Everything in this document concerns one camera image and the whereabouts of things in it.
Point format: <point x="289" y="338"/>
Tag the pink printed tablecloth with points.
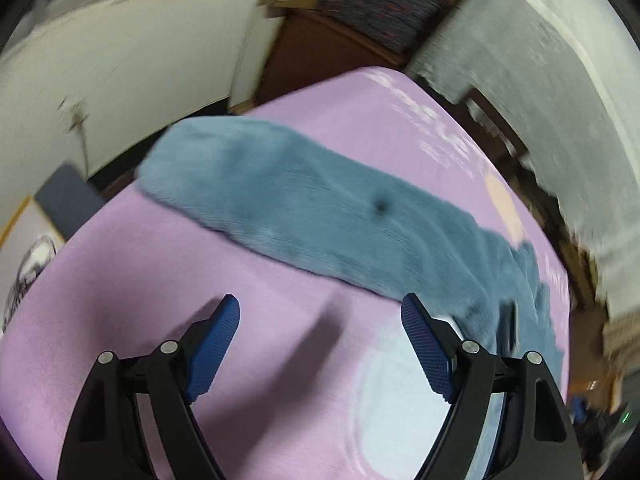
<point x="280" y="315"/>

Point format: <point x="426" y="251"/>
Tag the blue-grey panel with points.
<point x="65" y="200"/>

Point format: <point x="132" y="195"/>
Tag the stack of patterned boxes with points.
<point x="380" y="5"/>

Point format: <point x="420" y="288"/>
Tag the white lace cloth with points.
<point x="525" y="85"/>

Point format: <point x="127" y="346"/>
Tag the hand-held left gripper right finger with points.
<point x="425" y="347"/>

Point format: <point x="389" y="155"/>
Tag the white sheet with drawing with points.
<point x="27" y="265"/>

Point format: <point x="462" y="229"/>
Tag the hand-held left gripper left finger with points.
<point x="215" y="350"/>

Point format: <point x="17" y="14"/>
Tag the dark wooden chair back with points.
<point x="500" y="121"/>

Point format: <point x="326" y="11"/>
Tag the white board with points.
<point x="255" y="50"/>

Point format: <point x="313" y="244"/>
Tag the blue fleece garment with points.
<point x="310" y="210"/>

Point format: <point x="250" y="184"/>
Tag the wooden shelf unit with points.
<point x="310" y="55"/>

